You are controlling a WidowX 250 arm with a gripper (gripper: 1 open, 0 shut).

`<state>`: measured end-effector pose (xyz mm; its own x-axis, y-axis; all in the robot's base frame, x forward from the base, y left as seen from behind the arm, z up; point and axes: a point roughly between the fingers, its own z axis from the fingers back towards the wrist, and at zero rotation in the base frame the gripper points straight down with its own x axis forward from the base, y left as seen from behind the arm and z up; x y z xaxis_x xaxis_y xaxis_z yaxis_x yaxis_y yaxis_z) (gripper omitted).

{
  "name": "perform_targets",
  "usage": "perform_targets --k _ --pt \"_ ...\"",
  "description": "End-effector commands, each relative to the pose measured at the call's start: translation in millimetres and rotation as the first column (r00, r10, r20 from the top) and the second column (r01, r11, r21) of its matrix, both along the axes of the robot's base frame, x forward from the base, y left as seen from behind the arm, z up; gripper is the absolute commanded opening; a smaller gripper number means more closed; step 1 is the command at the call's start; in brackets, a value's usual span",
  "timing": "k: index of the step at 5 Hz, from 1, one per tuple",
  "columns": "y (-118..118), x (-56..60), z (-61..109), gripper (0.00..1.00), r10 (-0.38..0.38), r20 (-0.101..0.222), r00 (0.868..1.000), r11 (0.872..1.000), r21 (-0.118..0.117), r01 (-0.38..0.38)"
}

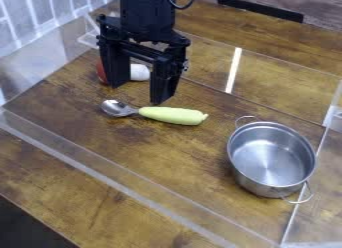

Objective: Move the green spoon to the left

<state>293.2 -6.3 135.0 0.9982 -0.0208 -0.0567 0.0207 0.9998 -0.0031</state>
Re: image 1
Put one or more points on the clear acrylic bracket right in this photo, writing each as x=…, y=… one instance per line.
x=332, y=118

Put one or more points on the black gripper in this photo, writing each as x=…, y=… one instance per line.
x=141, y=33

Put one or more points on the clear acrylic stand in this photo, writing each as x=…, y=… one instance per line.
x=88, y=38

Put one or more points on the red white toy mushroom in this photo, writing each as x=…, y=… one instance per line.
x=139, y=73

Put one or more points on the stainless steel pot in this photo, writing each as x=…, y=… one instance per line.
x=272, y=160

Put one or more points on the green handled metal spoon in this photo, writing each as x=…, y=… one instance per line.
x=164, y=114

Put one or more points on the black wall strip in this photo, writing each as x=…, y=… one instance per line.
x=264, y=10

